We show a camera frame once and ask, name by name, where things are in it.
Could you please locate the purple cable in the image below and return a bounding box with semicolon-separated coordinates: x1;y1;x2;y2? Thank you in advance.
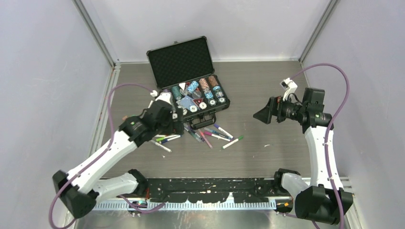
48;83;166;229
278;63;351;229

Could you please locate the pink marker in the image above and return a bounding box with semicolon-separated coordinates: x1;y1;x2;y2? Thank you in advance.
198;129;213;149

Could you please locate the green cap white marker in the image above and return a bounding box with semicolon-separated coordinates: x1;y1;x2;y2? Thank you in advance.
222;135;244;149

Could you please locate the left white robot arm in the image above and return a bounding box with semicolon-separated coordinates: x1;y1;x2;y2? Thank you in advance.
53;92;176;219

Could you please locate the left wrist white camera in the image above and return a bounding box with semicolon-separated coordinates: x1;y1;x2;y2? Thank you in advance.
150;90;172;104

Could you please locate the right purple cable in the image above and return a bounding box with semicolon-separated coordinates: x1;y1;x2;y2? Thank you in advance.
278;63;351;229

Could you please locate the magenta cap white marker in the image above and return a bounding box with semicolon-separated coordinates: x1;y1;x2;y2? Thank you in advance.
204;131;231;142

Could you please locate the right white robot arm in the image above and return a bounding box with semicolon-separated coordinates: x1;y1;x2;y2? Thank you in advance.
253;88;353;225

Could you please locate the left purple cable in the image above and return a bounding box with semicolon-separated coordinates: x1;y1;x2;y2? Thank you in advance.
48;83;166;229

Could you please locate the dark green marker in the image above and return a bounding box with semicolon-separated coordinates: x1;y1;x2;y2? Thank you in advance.
184;127;202;142

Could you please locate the light blue marker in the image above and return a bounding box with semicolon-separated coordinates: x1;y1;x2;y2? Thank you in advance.
204;127;227;138

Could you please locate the dark purple marker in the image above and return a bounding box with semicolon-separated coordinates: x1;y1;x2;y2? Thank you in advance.
188;126;205;142

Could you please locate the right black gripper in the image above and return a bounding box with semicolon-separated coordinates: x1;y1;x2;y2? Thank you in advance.
254;93;307;124

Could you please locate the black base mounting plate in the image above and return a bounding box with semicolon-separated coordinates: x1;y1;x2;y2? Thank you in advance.
136;177;291;203

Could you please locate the purple cap white marker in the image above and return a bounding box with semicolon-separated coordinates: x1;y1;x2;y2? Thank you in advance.
214;124;234;139

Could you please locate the black poker chip case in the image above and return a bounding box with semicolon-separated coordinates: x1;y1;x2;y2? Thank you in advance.
146;36;230;130

